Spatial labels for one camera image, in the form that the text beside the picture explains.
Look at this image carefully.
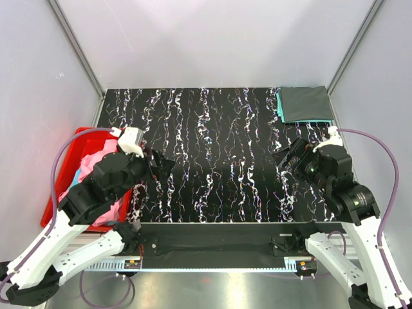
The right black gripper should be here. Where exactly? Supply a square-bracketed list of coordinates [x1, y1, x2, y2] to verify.
[270, 135, 330, 192]

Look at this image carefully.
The pink t shirt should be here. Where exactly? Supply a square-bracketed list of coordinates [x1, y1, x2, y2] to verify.
[58, 138, 124, 227]

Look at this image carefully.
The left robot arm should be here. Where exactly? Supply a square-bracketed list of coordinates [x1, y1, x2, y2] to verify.
[1, 151, 175, 306]

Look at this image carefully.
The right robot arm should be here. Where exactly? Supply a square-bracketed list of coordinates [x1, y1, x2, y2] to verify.
[278, 138, 411, 308]

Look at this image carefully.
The folded teal t shirt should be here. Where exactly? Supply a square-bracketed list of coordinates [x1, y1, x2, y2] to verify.
[276, 91, 332, 125]

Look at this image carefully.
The folded dark grey t shirt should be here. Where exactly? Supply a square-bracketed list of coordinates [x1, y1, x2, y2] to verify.
[277, 86, 334, 123]

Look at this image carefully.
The red plastic bin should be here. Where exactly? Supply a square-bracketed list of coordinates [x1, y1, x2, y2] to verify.
[55, 131, 133, 233]

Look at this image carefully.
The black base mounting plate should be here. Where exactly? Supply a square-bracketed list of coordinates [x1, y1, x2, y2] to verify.
[130, 222, 343, 270]

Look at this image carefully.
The light blue t shirt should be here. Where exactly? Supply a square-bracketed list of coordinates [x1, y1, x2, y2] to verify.
[71, 170, 81, 186]

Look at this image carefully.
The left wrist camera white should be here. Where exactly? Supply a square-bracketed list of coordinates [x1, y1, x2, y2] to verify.
[118, 127, 144, 158]

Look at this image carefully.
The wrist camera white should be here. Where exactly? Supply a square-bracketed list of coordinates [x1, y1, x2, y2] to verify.
[313, 126, 343, 153]
[118, 127, 144, 158]

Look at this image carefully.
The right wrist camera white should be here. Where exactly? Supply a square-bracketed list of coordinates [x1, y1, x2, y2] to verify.
[313, 126, 343, 153]

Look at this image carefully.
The slotted cable duct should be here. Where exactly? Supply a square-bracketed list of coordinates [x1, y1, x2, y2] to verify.
[86, 258, 310, 274]

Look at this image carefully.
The right aluminium frame post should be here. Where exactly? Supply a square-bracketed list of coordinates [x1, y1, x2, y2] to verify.
[327, 0, 386, 96]

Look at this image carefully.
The aluminium frame post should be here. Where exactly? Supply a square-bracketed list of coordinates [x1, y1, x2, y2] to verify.
[46, 0, 106, 99]
[327, 0, 386, 96]

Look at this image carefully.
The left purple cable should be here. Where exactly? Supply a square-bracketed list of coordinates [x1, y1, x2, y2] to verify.
[0, 127, 136, 308]

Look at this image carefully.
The left aluminium frame post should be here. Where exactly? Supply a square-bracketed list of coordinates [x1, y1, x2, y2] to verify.
[46, 0, 106, 99]

